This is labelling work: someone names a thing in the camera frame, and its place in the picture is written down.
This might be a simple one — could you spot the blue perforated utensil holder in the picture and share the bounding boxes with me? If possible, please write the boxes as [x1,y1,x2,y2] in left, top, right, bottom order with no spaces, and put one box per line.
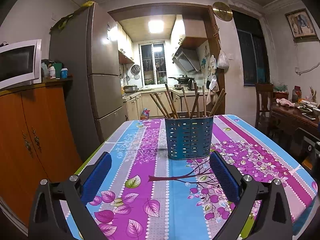
[164,115,214,160]

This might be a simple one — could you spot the barred kitchen window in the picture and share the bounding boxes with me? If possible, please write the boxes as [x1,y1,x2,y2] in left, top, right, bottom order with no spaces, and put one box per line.
[140,43,167,85]

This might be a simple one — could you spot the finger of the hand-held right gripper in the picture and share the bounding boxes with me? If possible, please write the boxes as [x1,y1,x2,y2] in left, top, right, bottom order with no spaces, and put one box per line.
[294,127,320,170]

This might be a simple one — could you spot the red lid glass jar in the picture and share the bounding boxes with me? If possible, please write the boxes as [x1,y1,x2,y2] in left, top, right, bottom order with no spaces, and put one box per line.
[292,85,302,103]

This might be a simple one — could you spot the white wall cable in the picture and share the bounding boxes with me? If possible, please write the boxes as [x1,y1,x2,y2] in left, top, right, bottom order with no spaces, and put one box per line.
[295,59,320,75]

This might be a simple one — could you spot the dark wooden dining table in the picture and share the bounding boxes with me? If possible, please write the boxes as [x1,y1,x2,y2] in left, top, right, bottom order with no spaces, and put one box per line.
[271,102,320,141]

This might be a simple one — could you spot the purple floral striped tablecloth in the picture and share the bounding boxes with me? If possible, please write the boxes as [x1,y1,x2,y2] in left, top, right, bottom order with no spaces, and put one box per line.
[60,114,318,240]

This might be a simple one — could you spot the beige hanging bags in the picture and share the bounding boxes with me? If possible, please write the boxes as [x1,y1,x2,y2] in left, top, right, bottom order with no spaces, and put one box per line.
[206,75,218,105]

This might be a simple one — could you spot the narrow kitchen wall cabinet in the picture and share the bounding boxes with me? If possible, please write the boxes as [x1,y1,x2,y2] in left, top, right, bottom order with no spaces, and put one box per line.
[116,24,135,65]

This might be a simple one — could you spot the gold wall clock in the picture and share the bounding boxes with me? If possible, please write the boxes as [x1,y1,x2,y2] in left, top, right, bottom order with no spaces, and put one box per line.
[212,1,233,22]

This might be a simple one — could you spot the silver refrigerator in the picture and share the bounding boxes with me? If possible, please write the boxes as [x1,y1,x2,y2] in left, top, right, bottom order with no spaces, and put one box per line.
[48,3,129,156]

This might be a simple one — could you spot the steel range hood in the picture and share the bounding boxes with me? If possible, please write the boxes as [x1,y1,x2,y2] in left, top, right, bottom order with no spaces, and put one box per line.
[172,48,202,74]

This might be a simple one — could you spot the green box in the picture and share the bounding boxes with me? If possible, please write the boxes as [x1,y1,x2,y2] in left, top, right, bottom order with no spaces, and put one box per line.
[53,62,63,79]

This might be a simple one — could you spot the green patterned cloth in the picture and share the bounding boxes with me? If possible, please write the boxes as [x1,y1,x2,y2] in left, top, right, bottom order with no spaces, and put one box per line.
[50,13,73,32]

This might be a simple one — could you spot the white microwave oven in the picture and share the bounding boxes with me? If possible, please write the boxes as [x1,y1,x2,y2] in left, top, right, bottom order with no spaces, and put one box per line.
[0,39,43,91]

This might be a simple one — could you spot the orange wooden cabinet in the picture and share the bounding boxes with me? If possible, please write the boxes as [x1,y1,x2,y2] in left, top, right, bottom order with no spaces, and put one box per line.
[0,78,83,228]

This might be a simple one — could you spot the kitchen ceiling light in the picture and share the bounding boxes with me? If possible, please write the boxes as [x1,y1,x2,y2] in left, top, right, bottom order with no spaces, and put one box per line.
[148,20,164,34]

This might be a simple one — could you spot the wooden door frame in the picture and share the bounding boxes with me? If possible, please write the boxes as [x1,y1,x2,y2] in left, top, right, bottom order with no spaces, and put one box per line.
[107,3,226,117]

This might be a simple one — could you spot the dark window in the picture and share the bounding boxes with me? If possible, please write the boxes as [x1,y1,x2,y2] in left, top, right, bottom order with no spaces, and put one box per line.
[232,10,271,87]

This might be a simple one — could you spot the wooden chair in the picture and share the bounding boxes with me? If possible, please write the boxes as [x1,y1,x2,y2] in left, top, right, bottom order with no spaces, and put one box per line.
[255,83,276,131]

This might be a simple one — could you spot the framed elephant picture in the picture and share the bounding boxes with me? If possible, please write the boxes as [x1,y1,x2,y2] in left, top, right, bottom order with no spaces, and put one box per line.
[285,8,319,41]

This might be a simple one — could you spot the wide kitchen wall cabinet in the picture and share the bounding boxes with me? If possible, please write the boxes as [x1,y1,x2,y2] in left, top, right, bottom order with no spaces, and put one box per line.
[170,14,208,50]

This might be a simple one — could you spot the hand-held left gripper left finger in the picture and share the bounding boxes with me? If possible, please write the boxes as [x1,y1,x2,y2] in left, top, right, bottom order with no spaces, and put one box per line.
[28,152,112,240]

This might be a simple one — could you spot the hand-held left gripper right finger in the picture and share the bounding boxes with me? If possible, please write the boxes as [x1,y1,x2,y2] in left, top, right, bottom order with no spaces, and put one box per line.
[209,151,293,240]

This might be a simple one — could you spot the pink cloth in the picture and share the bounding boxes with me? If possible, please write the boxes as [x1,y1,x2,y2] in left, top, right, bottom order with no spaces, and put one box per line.
[275,98,296,108]

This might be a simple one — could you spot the beige kitchen base cabinets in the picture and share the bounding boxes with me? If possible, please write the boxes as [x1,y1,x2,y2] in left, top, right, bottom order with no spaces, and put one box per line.
[123,91,209,120]

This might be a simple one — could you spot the black wok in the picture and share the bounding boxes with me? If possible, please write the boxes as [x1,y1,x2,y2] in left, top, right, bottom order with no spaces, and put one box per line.
[168,75,194,84]

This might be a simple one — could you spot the white plastic bag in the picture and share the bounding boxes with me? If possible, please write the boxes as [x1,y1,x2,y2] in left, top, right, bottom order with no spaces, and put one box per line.
[217,50,230,69]

